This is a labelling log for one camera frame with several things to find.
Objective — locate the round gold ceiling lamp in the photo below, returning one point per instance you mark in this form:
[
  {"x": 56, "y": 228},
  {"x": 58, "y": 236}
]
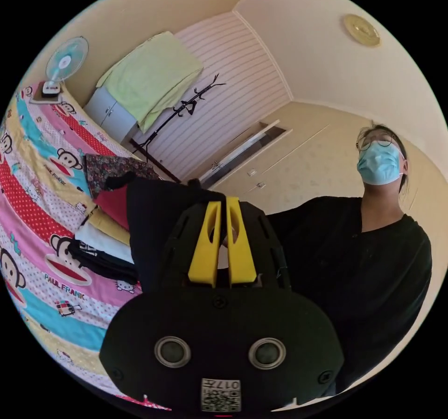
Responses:
[{"x": 361, "y": 30}]

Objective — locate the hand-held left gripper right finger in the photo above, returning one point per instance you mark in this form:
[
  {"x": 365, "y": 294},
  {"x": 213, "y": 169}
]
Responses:
[{"x": 241, "y": 251}]

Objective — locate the bed with cartoon printed sheet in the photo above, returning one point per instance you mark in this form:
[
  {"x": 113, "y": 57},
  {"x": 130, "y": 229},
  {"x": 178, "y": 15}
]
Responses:
[{"x": 31, "y": 195}]

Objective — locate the pile of clothes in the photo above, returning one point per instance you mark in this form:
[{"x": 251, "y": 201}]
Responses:
[{"x": 105, "y": 240}]

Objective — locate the black long pants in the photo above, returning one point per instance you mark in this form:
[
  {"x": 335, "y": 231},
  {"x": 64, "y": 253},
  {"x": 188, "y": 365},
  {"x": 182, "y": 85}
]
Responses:
[{"x": 151, "y": 216}]

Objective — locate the white door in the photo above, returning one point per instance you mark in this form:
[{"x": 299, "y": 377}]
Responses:
[{"x": 241, "y": 153}]

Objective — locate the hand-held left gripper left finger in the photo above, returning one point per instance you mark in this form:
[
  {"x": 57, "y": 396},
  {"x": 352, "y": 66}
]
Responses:
[{"x": 203, "y": 251}]

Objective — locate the grey cupboard with green cloth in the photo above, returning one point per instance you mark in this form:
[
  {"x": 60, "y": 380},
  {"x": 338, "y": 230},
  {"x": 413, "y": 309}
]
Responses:
[{"x": 147, "y": 76}]

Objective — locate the person's body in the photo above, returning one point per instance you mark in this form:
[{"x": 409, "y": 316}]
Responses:
[{"x": 350, "y": 268}]

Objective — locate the black coat rack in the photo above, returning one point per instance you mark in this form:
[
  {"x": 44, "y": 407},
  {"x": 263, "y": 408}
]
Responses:
[{"x": 164, "y": 125}]

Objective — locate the white and teal fan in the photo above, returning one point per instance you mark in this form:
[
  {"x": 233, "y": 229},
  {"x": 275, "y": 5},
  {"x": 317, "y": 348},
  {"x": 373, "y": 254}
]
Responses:
[{"x": 64, "y": 62}]

